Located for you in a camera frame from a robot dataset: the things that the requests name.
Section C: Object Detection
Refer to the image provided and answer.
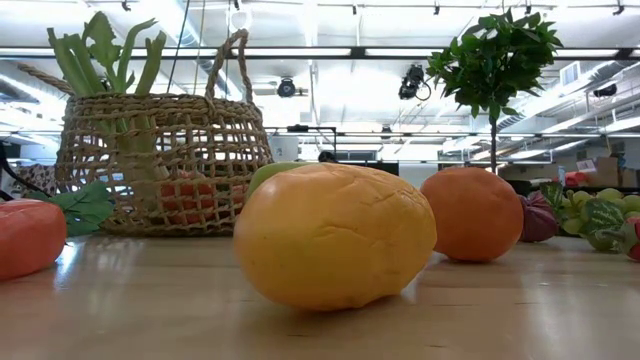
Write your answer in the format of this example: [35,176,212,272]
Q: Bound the green apple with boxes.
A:
[245,160,314,199]

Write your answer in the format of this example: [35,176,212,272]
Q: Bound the yellow mango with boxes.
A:
[232,162,438,312]

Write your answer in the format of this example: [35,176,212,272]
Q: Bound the orange fruit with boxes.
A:
[419,166,525,263]

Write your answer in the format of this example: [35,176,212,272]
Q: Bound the green celery bunch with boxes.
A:
[46,10,174,196]

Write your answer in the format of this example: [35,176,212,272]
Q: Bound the orange carrot with green top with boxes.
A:
[0,180,117,282]

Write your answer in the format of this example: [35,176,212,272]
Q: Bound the small red fruit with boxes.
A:
[625,216,640,262]

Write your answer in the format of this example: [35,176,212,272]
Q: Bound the woven straw basket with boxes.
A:
[17,28,275,237]

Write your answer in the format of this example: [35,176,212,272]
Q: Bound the white bucket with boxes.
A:
[268,135,300,165]

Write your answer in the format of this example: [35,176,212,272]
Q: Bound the artificial green potted tree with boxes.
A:
[426,7,565,175]

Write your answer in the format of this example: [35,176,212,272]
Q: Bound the patterned fabric item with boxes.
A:
[13,164,57,197]

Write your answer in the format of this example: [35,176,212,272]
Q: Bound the cardboard boxes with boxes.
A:
[574,155,640,189]

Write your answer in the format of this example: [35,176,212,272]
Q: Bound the black ceiling camera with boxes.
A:
[397,63,432,101]

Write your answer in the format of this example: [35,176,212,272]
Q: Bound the thin hanging black cable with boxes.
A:
[166,0,192,95]

